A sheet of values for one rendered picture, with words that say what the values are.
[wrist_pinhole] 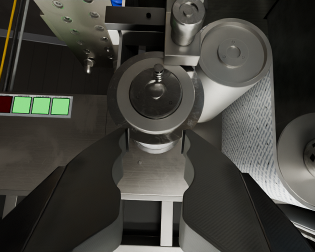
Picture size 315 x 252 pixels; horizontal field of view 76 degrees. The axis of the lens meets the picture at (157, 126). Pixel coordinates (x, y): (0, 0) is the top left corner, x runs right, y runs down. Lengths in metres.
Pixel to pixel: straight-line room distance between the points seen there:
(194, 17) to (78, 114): 0.50
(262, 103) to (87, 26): 0.43
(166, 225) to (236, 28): 0.52
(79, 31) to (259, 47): 0.42
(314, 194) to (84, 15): 0.54
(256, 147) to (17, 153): 0.65
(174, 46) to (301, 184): 0.26
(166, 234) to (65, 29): 0.61
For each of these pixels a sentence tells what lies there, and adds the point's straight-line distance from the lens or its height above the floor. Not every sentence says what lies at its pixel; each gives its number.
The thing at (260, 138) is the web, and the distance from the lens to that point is 0.37.
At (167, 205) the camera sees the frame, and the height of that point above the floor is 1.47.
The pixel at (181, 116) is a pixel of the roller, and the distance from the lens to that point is 0.29.
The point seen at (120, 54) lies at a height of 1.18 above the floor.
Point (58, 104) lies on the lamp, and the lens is 0.70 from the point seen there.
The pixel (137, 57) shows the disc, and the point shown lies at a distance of 0.34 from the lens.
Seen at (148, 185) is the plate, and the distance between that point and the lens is 0.62.
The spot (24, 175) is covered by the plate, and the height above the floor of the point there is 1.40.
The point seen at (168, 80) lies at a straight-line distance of 0.30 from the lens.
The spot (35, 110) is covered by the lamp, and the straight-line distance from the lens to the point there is 0.73.
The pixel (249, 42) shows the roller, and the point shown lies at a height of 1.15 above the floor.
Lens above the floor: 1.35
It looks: 11 degrees down
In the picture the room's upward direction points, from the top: 178 degrees counter-clockwise
